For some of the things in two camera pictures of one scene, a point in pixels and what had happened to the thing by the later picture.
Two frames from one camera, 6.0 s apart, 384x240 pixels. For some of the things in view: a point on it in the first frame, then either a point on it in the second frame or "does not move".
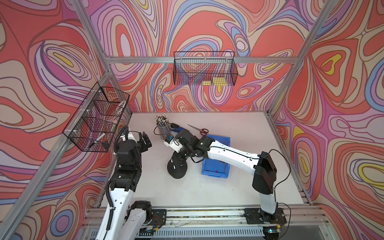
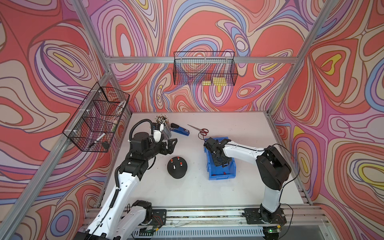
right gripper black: x=176 y=156 to x=217 y=163
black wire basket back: x=207 y=68 does not move
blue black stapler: x=175 y=127 does not move
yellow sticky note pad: x=219 y=81 does not move
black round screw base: x=177 y=168 does not move
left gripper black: x=143 y=147 to x=169 y=149
